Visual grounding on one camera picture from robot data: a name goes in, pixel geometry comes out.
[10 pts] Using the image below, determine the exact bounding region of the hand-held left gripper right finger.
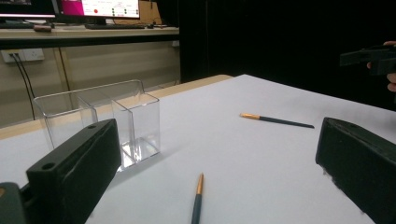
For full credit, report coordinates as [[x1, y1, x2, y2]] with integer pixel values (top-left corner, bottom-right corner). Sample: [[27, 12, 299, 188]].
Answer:
[[315, 117, 396, 224]]

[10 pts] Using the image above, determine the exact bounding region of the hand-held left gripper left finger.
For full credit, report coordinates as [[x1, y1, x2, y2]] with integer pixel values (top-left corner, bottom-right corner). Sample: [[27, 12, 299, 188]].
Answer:
[[19, 118, 122, 224]]

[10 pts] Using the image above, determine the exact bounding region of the clear acrylic pen holder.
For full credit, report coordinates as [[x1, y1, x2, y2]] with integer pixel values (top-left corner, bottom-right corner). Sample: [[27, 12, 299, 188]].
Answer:
[[32, 78, 162, 173]]

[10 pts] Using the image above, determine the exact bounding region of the black pen with gold cap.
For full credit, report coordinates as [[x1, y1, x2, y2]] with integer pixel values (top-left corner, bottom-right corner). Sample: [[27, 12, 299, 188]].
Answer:
[[190, 173, 205, 224], [239, 112, 316, 130]]

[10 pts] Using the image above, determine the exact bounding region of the black curtain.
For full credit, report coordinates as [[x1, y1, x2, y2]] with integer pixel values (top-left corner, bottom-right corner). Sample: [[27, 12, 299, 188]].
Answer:
[[177, 0, 396, 112]]

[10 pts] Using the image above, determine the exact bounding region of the beige desk leg panel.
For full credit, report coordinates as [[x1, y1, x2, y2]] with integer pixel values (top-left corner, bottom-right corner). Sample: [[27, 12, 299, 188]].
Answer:
[[51, 47, 75, 92]]

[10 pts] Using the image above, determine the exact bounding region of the beige office desk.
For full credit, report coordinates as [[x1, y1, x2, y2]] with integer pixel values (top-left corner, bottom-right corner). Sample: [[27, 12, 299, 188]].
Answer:
[[0, 25, 181, 50]]

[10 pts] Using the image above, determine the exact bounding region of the computer monitor with pink window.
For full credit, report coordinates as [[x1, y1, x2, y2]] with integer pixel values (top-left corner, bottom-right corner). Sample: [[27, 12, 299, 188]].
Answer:
[[55, 0, 141, 21]]

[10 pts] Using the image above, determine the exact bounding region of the computer monitor with dark screen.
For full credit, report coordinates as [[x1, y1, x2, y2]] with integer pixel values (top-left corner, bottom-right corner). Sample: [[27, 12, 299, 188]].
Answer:
[[0, 0, 58, 21]]

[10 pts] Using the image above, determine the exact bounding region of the brown cardboard box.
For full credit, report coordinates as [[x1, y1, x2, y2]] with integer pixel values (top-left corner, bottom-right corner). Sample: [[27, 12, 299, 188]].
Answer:
[[138, 0, 163, 26]]

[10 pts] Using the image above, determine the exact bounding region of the white wall socket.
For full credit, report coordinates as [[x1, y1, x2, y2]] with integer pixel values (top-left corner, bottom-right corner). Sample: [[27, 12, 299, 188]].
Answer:
[[0, 48, 46, 64]]

